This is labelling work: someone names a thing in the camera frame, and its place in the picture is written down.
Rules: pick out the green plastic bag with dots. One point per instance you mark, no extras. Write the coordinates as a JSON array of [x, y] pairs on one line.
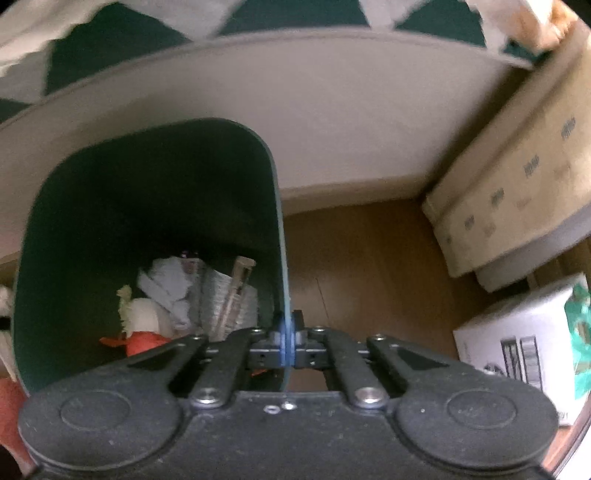
[[579, 332]]

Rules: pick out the green white checkered blanket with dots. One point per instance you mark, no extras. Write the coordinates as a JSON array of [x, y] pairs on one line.
[[115, 41]]

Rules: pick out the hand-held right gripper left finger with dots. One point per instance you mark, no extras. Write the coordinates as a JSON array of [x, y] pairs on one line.
[[279, 344]]

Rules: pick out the beige plush cloth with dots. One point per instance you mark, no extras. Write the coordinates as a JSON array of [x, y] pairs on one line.
[[531, 23]]

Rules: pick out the dark green trash bin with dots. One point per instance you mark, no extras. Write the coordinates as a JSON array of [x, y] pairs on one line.
[[115, 207]]

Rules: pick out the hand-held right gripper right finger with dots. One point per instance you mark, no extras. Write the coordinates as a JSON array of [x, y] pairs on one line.
[[292, 344]]

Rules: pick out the brown stick wrapper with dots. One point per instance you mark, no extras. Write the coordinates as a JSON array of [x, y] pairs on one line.
[[238, 281]]

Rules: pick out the napa cabbage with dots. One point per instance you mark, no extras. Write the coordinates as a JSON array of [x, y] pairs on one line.
[[141, 314]]

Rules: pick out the white printed cardboard box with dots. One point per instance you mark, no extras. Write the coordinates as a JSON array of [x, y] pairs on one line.
[[531, 314]]

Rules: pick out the white paper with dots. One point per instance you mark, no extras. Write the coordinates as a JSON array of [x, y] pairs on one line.
[[4, 300], [166, 286]]

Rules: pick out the white cookie packet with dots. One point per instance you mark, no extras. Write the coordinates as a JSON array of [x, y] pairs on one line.
[[212, 300]]

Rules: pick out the beige bed base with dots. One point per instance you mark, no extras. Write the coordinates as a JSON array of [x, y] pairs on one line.
[[323, 115]]

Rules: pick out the brown taped cardboard box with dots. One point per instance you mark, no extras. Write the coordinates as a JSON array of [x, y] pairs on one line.
[[508, 194]]

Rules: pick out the red plastic bag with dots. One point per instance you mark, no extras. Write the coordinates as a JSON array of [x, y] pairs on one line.
[[143, 344], [11, 415]]

